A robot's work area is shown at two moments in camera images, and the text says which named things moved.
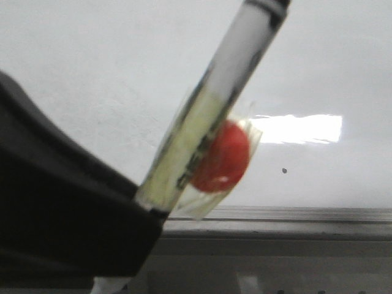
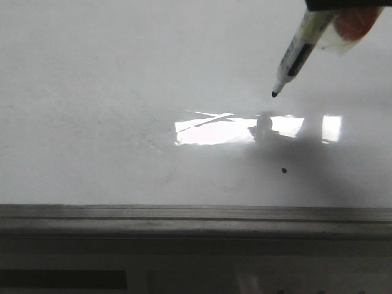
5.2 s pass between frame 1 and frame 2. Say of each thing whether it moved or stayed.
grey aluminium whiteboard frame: stayed
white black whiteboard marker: moved
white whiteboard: stayed
